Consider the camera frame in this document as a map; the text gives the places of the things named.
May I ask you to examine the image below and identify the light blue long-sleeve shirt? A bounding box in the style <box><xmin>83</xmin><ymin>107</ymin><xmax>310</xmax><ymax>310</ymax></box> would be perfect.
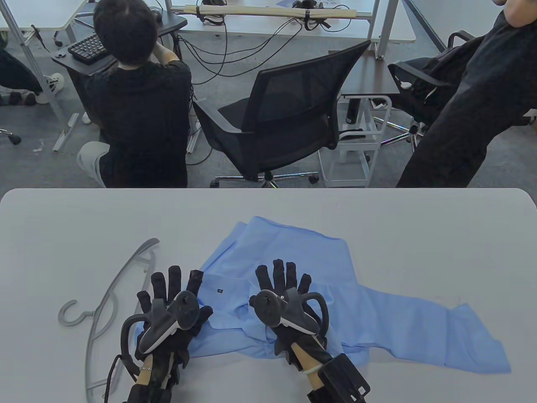
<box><xmin>134</xmin><ymin>216</ymin><xmax>513</xmax><ymax>375</ymax></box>

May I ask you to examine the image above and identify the aluminium frame post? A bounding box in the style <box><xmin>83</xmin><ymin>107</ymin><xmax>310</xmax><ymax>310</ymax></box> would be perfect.
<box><xmin>375</xmin><ymin>0</ymin><xmax>400</xmax><ymax>60</ymax></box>

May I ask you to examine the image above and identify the person's right hand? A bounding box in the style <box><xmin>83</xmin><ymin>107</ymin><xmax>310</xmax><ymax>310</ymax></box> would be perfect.
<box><xmin>249</xmin><ymin>259</ymin><xmax>332</xmax><ymax>358</ymax></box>

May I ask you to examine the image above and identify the gray plastic hanger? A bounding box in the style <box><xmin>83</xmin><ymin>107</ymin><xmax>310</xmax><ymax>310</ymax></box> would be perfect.
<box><xmin>57</xmin><ymin>238</ymin><xmax>161</xmax><ymax>400</ymax></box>

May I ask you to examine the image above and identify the white metal cart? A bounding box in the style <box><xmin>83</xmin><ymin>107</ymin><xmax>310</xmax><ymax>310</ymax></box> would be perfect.
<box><xmin>318</xmin><ymin>94</ymin><xmax>393</xmax><ymax>188</ymax></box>

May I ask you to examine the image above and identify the black chair with chrome base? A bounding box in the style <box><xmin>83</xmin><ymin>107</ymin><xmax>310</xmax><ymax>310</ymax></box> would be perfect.
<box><xmin>373</xmin><ymin>30</ymin><xmax>537</xmax><ymax>152</ymax></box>

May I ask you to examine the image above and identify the person's right forearm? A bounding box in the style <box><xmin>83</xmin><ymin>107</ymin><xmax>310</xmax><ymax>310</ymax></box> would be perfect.
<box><xmin>292</xmin><ymin>342</ymin><xmax>327</xmax><ymax>385</ymax></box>

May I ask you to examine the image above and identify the white background table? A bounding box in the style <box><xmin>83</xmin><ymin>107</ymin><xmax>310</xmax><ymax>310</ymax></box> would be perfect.
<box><xmin>166</xmin><ymin>0</ymin><xmax>417</xmax><ymax>44</ymax></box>

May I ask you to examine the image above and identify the dark brown desk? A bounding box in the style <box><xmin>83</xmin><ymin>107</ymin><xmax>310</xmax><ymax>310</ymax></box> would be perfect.
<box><xmin>328</xmin><ymin>50</ymin><xmax>401</xmax><ymax>96</ymax></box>

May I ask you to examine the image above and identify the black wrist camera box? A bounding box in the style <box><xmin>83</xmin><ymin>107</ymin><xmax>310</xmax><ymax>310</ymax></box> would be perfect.
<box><xmin>305</xmin><ymin>353</ymin><xmax>372</xmax><ymax>403</ymax></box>
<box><xmin>125</xmin><ymin>369</ymin><xmax>182</xmax><ymax>403</ymax></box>

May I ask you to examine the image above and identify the person's left hand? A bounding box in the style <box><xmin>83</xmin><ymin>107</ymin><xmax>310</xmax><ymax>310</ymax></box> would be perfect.
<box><xmin>134</xmin><ymin>265</ymin><xmax>214</xmax><ymax>371</ymax></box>

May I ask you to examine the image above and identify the black strapped device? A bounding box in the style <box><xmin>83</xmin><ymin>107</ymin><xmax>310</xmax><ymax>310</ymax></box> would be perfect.
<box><xmin>292</xmin><ymin>0</ymin><xmax>334</xmax><ymax>31</ymax></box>
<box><xmin>196</xmin><ymin>0</ymin><xmax>227</xmax><ymax>26</ymax></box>

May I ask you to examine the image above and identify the wooden bar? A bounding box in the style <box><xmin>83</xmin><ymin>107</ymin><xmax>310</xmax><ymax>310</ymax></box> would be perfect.
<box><xmin>185</xmin><ymin>4</ymin><xmax>357</xmax><ymax>20</ymax></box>

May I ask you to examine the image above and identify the black keyboard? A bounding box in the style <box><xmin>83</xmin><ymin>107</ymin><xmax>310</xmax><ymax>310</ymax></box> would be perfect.
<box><xmin>68</xmin><ymin>33</ymin><xmax>111</xmax><ymax>66</ymax></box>

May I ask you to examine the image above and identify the person's left forearm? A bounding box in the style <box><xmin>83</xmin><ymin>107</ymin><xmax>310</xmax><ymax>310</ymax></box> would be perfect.
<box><xmin>135</xmin><ymin>353</ymin><xmax>156</xmax><ymax>385</ymax></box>

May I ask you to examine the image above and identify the black and white controller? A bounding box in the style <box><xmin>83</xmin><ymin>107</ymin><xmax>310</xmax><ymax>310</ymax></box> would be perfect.
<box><xmin>250</xmin><ymin>289</ymin><xmax>329</xmax><ymax>335</ymax></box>
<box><xmin>120</xmin><ymin>290</ymin><xmax>200</xmax><ymax>358</ymax></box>

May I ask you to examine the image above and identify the black mesh office chair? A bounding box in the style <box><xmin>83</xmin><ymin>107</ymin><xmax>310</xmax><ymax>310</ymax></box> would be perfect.
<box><xmin>192</xmin><ymin>40</ymin><xmax>372</xmax><ymax>188</ymax></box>

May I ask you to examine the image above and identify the aluminium frame pole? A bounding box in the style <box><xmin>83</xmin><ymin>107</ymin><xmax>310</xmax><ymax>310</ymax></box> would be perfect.
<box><xmin>0</xmin><ymin>0</ymin><xmax>80</xmax><ymax>152</ymax></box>

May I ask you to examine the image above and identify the dark keyboard desk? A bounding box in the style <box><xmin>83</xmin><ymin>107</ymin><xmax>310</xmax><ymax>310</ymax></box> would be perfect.
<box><xmin>51</xmin><ymin>12</ymin><xmax>188</xmax><ymax>77</ymax></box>

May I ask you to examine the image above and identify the black cable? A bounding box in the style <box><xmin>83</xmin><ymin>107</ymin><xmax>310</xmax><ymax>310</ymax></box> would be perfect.
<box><xmin>104</xmin><ymin>354</ymin><xmax>126</xmax><ymax>400</ymax></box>

